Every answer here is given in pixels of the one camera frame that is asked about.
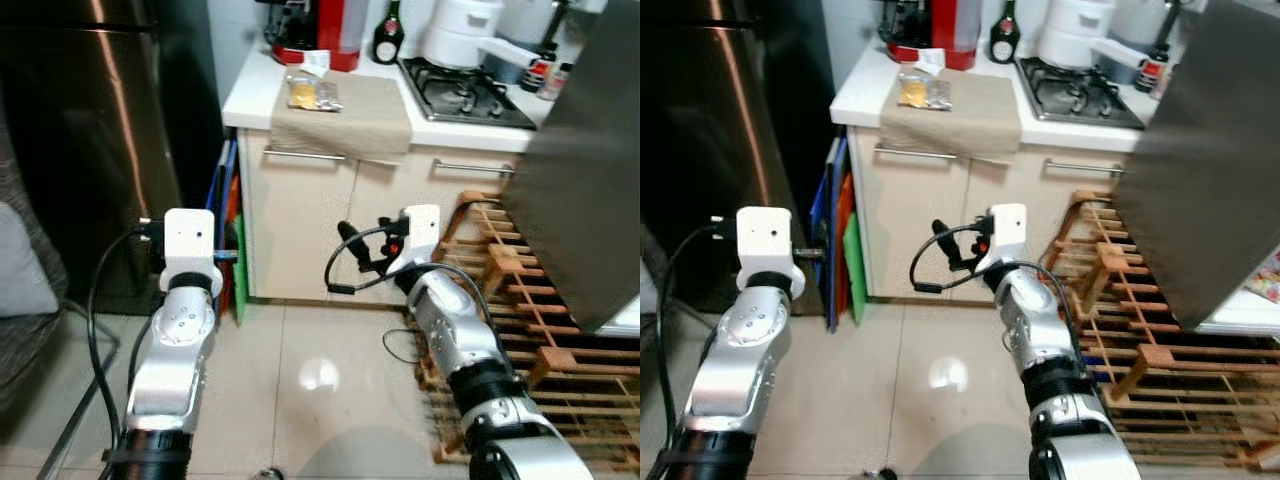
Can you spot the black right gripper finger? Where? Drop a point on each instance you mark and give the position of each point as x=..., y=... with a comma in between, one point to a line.
x=350, y=238
x=944, y=236

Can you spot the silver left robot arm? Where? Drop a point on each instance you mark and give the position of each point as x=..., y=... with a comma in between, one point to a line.
x=735, y=350
x=170, y=350

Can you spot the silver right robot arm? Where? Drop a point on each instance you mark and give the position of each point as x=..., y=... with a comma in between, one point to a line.
x=470, y=340
x=1045, y=340

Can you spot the dark stainless steel fridge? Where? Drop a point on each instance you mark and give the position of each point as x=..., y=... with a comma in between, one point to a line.
x=90, y=130
x=720, y=120

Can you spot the green cutting board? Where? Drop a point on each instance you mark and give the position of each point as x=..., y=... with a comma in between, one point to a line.
x=241, y=270
x=856, y=270

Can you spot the cream kitchen cabinet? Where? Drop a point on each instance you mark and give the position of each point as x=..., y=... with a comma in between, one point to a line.
x=300, y=220
x=920, y=220

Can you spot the orange cutting board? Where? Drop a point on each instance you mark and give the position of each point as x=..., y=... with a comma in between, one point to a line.
x=232, y=205
x=847, y=195

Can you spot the blue cutting board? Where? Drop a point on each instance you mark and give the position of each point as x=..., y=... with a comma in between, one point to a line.
x=826, y=200
x=222, y=180

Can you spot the beige cloth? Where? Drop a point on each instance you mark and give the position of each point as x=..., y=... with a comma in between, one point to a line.
x=345, y=125
x=955, y=125

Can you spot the wooden slat rack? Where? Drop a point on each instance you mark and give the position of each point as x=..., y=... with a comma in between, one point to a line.
x=1130, y=330
x=520, y=300

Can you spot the yellow snack packet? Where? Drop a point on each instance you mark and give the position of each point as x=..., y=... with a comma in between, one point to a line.
x=305, y=95
x=915, y=93

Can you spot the black gas hob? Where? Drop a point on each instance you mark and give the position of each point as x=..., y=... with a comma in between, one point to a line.
x=460, y=95
x=1075, y=95

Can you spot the white paper packet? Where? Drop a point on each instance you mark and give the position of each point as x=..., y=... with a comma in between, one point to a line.
x=930, y=62
x=318, y=63

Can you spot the red coffee machine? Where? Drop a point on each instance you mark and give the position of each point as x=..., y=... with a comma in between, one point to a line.
x=335, y=35
x=950, y=35

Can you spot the dark glass bottle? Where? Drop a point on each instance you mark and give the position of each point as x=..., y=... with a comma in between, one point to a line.
x=388, y=40
x=1004, y=40

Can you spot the light grey pillow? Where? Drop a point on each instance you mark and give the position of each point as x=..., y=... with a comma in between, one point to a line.
x=22, y=265

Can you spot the grey woven sofa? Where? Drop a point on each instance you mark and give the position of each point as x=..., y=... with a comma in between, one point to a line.
x=25, y=170

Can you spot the white cooker pot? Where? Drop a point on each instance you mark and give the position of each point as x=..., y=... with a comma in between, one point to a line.
x=1072, y=35
x=460, y=35

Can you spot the white plastic tray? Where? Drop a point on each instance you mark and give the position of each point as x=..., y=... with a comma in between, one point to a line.
x=1115, y=55
x=505, y=55

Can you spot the small sauce bottle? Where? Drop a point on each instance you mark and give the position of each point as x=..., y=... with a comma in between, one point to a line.
x=557, y=82
x=1150, y=75
x=535, y=75

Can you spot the grey kettle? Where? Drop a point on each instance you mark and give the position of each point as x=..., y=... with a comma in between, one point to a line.
x=1140, y=20
x=530, y=20

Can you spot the colourful food packet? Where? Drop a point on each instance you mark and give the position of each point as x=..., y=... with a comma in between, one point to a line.
x=1265, y=275

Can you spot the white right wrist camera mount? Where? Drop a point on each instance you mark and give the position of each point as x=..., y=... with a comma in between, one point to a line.
x=420, y=230
x=1008, y=230

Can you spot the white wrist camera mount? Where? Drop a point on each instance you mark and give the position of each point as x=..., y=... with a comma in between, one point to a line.
x=768, y=240
x=190, y=240
x=420, y=230
x=1008, y=230

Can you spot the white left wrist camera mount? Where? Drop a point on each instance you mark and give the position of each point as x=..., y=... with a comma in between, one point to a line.
x=768, y=240
x=190, y=240

